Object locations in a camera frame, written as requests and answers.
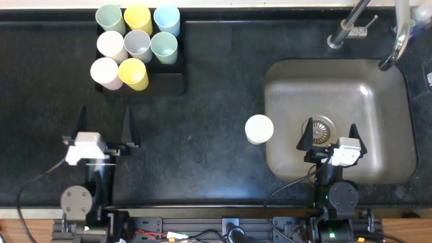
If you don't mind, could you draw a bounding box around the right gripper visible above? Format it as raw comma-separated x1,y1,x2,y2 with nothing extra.
296,116,369,165

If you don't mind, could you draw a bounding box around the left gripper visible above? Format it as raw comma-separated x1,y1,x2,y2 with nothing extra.
61,105,142,157

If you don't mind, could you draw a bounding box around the pale pink cup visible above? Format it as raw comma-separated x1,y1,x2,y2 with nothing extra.
89,57,124,92

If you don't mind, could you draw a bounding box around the yellow cup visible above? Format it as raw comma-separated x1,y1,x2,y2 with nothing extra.
117,57,150,92
123,4,154,37

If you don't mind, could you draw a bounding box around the steel sink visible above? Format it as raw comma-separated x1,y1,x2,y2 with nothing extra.
263,58,420,185

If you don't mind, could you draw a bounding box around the black tray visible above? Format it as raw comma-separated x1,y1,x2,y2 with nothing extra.
94,8,186,97

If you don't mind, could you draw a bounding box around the white cup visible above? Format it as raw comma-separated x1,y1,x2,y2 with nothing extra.
244,113,275,146
96,30,130,64

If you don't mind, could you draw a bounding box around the grey cup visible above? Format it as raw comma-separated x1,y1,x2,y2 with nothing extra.
123,29,154,64

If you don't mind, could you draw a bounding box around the green cup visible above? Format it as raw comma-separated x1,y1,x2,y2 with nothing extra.
150,31,179,65
94,3,127,36

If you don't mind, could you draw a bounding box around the clear plastic container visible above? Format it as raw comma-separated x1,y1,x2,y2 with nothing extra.
421,56,432,94

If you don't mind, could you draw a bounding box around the steel tap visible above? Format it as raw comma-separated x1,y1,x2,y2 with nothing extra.
326,0,413,72

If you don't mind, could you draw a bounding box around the blue cup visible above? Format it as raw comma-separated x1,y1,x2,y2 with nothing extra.
153,5,182,38

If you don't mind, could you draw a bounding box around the blue soap bottle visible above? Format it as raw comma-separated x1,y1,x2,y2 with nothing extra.
391,0,432,39

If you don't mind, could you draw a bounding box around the black cable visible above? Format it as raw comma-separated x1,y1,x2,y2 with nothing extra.
16,156,68,243
263,150,335,243

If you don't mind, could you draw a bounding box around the mounting rail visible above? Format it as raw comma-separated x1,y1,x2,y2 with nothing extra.
51,215,386,243

